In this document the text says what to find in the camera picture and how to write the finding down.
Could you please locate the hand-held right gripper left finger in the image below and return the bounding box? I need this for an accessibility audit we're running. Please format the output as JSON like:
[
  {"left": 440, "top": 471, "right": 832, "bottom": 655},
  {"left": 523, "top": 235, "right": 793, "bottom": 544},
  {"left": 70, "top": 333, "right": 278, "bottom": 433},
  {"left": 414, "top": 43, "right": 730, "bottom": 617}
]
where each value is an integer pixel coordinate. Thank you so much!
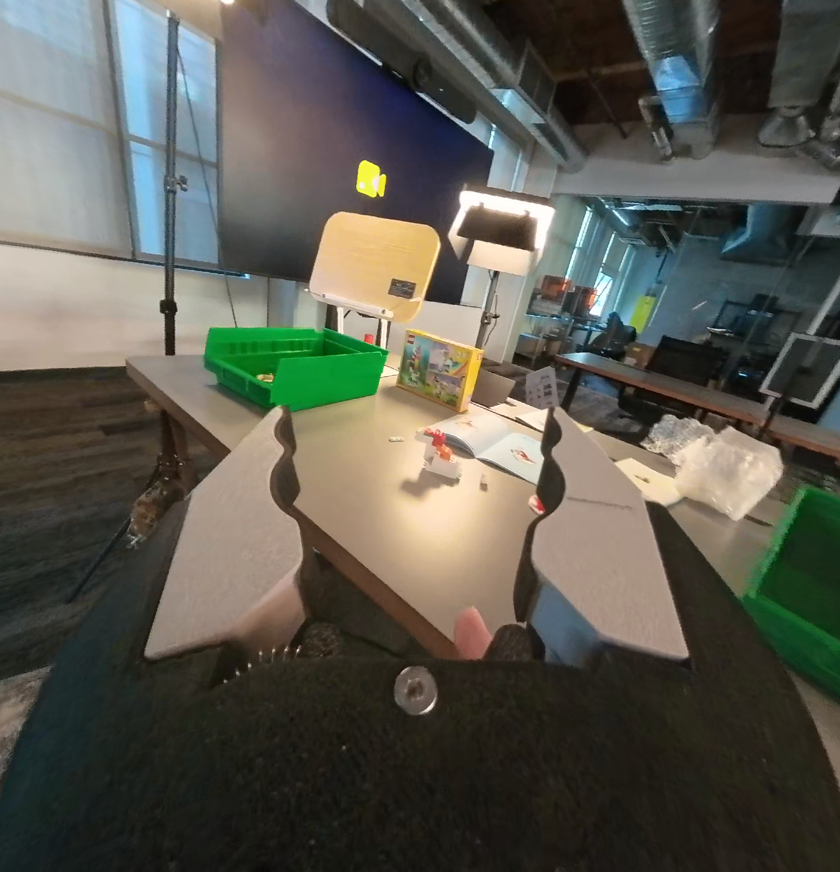
[{"left": 144, "top": 406, "right": 307, "bottom": 660}]

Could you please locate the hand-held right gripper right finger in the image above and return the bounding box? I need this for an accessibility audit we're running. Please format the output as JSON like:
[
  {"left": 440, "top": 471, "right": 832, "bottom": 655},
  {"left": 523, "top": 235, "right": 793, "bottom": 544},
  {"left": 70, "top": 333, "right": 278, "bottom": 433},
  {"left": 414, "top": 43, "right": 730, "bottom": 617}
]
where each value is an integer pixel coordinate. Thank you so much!
[{"left": 514, "top": 407, "right": 690, "bottom": 667}]

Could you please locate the white lego model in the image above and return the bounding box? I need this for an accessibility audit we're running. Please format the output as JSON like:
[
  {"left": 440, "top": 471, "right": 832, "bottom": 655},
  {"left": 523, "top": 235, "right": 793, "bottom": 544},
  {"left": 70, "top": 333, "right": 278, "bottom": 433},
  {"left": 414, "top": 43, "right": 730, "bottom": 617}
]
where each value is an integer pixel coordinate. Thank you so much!
[{"left": 420, "top": 426, "right": 463, "bottom": 482}]

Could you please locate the yellow lego set box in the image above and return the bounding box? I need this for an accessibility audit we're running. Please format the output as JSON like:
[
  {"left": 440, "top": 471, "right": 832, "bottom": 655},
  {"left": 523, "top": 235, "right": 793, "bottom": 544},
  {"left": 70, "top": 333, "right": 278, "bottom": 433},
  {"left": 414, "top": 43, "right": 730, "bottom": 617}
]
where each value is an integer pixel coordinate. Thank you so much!
[{"left": 396, "top": 329, "right": 485, "bottom": 414}]

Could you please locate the person's right hand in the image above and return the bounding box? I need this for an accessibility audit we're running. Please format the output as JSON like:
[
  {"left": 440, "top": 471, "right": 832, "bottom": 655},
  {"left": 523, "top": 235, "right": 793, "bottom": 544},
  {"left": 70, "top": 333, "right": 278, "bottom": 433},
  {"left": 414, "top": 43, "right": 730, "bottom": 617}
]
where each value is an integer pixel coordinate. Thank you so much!
[{"left": 454, "top": 606, "right": 492, "bottom": 660}]

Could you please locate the open instruction booklet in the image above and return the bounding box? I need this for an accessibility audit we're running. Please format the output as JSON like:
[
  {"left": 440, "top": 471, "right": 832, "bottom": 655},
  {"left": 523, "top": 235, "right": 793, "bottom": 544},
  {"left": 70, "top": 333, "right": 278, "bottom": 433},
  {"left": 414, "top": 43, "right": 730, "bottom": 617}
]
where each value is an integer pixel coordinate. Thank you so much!
[{"left": 425, "top": 411, "right": 550, "bottom": 486}]

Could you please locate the clear bubble wrap bag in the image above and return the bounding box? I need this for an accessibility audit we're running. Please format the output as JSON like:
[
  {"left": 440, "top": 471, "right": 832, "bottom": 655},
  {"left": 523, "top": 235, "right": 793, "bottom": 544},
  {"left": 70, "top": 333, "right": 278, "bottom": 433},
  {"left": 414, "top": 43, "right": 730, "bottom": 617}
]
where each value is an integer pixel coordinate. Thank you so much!
[{"left": 646, "top": 414, "right": 783, "bottom": 522}]

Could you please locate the small picture booklet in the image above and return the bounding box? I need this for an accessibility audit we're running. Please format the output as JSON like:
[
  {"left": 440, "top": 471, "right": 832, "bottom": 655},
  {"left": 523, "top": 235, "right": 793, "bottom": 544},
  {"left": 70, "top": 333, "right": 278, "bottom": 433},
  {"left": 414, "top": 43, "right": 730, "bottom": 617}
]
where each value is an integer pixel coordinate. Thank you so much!
[{"left": 491, "top": 398, "right": 553, "bottom": 431}]

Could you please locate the dark wooden table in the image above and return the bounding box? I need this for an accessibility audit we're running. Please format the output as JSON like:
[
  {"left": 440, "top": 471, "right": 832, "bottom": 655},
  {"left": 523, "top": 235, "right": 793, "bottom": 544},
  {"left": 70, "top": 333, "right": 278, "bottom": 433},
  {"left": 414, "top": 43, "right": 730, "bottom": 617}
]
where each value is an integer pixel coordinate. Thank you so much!
[
  {"left": 764, "top": 412, "right": 840, "bottom": 467},
  {"left": 555, "top": 351, "right": 771, "bottom": 426}
]

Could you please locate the green plastic bin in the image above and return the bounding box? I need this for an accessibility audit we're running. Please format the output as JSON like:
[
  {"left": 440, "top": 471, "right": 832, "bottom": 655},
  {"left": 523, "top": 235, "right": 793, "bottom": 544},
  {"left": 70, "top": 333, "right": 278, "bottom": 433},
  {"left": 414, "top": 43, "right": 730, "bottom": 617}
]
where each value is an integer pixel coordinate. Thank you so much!
[
  {"left": 742, "top": 486, "right": 840, "bottom": 706},
  {"left": 204, "top": 327, "right": 390, "bottom": 413}
]

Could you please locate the black light stand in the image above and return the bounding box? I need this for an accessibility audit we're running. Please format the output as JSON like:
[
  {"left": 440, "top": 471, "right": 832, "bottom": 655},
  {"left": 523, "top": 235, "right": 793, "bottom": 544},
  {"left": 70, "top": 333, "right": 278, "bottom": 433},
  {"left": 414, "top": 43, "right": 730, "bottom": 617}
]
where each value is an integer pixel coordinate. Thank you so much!
[{"left": 477, "top": 269, "right": 502, "bottom": 362}]

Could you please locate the white framed panel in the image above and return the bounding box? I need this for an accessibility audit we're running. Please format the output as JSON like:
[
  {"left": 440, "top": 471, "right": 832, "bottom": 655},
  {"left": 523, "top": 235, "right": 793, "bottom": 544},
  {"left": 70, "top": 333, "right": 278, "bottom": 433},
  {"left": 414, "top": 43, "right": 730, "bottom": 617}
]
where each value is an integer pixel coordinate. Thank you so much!
[{"left": 759, "top": 332, "right": 840, "bottom": 410}]

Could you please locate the wooden book stand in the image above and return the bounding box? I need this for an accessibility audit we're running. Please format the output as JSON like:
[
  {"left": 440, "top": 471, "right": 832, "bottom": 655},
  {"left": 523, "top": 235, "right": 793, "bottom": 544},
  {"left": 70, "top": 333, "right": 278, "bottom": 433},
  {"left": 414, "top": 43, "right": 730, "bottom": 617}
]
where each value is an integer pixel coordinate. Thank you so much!
[{"left": 308, "top": 211, "right": 440, "bottom": 323}]

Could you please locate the studio light panel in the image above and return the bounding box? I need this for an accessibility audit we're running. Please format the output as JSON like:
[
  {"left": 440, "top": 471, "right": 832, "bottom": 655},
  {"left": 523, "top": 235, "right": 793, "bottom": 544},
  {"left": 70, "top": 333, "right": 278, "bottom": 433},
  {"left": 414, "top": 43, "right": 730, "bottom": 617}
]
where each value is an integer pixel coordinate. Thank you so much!
[{"left": 449, "top": 184, "right": 556, "bottom": 277}]

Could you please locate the black tripod pole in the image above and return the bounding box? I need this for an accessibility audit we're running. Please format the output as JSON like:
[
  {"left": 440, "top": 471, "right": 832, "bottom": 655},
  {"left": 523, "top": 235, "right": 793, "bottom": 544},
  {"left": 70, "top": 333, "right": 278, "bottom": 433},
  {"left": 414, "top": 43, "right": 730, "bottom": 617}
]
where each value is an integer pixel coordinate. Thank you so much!
[{"left": 157, "top": 14, "right": 189, "bottom": 357}]

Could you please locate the large window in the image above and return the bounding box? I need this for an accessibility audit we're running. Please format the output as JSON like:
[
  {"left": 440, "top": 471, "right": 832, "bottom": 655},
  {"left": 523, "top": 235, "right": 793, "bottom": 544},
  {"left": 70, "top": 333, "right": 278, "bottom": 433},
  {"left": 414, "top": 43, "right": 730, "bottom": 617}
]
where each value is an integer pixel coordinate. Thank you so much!
[{"left": 0, "top": 0, "right": 219, "bottom": 263}]

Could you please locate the large dark wall screen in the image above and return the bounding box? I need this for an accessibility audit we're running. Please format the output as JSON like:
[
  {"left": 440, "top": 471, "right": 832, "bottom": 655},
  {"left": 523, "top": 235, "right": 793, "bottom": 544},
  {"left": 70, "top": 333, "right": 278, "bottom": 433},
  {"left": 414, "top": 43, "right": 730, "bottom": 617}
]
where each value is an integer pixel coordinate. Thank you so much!
[{"left": 219, "top": 0, "right": 496, "bottom": 305}]

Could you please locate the silver ventilation duct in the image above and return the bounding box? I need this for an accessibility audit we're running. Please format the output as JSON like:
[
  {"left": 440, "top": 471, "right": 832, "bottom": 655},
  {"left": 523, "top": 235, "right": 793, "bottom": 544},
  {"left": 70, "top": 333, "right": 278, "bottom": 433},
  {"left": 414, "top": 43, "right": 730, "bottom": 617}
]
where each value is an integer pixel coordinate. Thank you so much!
[
  {"left": 621, "top": 0, "right": 727, "bottom": 164},
  {"left": 760, "top": 0, "right": 840, "bottom": 171}
]

